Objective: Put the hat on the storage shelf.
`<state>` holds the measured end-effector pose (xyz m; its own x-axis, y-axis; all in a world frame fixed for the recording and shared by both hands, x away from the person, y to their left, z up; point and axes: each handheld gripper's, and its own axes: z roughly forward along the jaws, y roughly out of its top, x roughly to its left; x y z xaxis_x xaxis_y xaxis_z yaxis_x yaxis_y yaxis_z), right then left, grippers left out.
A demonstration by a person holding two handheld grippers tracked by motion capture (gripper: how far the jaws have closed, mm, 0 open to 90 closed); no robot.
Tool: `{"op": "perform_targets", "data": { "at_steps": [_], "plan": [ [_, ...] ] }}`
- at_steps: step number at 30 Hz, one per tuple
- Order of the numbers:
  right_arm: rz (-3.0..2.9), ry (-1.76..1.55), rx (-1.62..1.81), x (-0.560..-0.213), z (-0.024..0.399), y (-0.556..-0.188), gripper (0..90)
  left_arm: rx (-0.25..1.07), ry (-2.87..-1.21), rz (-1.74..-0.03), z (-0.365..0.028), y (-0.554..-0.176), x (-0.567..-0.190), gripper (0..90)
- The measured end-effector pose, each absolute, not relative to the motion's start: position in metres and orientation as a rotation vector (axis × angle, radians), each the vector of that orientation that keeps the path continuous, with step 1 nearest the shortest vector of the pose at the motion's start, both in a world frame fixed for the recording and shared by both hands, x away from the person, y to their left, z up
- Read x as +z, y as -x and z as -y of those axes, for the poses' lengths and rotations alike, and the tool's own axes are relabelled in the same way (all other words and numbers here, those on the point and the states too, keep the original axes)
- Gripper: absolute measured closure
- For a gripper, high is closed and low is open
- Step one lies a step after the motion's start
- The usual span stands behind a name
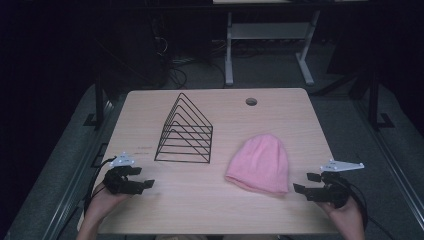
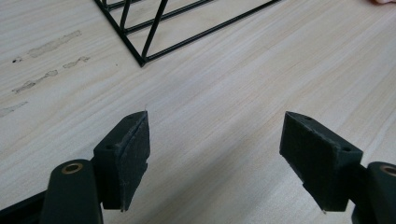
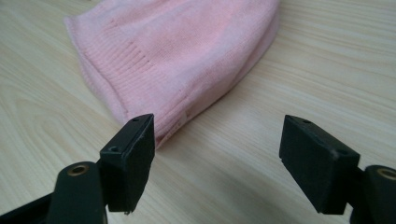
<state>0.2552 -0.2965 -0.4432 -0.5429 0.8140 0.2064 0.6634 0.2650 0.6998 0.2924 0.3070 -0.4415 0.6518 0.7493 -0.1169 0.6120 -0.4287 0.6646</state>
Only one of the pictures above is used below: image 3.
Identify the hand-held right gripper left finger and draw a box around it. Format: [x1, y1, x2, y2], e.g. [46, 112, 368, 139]
[96, 113, 156, 216]

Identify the pink knitted garment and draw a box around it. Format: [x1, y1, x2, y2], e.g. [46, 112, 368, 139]
[64, 0, 281, 149]

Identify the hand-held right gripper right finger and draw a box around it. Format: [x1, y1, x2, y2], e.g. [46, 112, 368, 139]
[278, 114, 365, 216]

